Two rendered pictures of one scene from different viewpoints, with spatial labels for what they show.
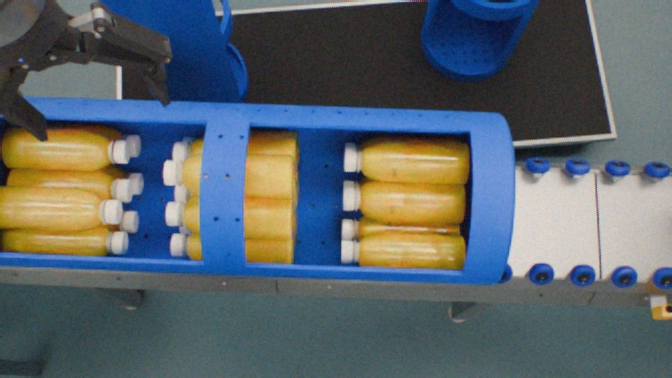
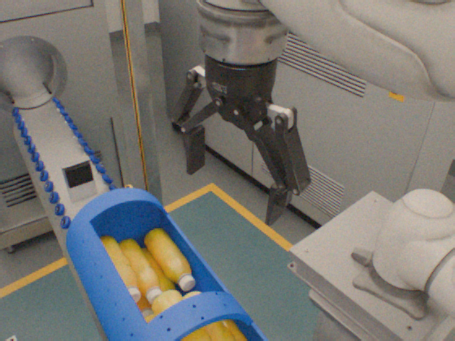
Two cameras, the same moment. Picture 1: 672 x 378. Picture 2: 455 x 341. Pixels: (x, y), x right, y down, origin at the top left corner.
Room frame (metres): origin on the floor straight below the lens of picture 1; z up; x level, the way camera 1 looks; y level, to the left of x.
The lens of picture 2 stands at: (0.55, 0.60, 1.94)
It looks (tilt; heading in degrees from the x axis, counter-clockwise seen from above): 36 degrees down; 235
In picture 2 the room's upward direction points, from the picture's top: straight up
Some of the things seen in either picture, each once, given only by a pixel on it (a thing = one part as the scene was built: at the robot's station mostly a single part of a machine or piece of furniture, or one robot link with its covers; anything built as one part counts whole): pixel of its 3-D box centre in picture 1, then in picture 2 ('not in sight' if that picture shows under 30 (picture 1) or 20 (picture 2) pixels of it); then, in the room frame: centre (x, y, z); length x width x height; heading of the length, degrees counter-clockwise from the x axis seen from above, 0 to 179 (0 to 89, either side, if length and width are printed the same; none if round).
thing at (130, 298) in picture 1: (103, 285); not in sight; (0.28, 0.60, 0.31); 0.06 x 0.06 x 0.63; 88
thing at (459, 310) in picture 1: (476, 300); not in sight; (0.24, -0.38, 0.31); 0.06 x 0.06 x 0.63; 88
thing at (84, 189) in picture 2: not in sight; (80, 181); (0.30, -0.67, 1.00); 0.10 x 0.04 x 0.15; 178
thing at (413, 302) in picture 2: not in sight; (392, 269); (-0.20, 0.27, 1.10); 0.22 x 0.18 x 0.06; 107
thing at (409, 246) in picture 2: not in sight; (419, 236); (-0.20, 0.30, 1.24); 0.18 x 0.16 x 0.22; 85
